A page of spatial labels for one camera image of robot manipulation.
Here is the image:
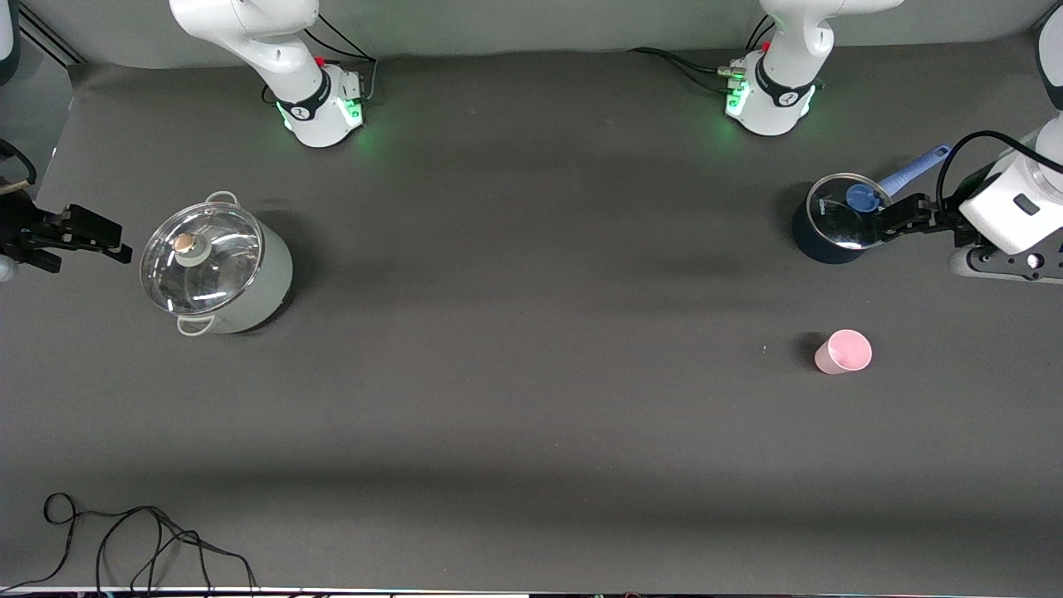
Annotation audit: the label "thin black loose cable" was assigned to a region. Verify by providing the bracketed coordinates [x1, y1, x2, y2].
[0, 493, 258, 592]

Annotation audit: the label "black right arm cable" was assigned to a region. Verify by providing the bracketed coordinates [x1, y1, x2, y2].
[0, 137, 39, 190]

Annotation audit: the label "pink plastic cup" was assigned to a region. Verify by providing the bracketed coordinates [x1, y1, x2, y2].
[814, 329, 873, 375]

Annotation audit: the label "glass lid with blue knob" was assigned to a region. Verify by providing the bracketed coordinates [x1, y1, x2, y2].
[806, 173, 898, 251]

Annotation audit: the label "glass pot lid, pale knob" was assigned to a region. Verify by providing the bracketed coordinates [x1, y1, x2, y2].
[140, 203, 264, 316]

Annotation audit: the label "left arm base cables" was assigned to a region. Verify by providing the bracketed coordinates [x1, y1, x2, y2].
[627, 17, 777, 94]

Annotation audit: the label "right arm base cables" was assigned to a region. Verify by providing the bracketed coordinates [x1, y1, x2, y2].
[262, 12, 379, 105]

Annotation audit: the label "sage green cooking pot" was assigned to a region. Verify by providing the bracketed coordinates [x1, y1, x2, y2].
[140, 191, 294, 336]

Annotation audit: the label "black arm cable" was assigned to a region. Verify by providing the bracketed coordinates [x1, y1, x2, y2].
[937, 130, 1041, 229]
[0, 137, 39, 190]

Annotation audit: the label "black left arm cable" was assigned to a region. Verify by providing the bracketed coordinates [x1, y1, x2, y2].
[937, 130, 1041, 229]

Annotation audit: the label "dark blue saucepan, blue handle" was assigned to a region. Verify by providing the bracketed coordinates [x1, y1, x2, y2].
[791, 145, 953, 265]

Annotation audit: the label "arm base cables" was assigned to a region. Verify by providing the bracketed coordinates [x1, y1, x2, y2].
[627, 17, 777, 94]
[262, 12, 379, 105]

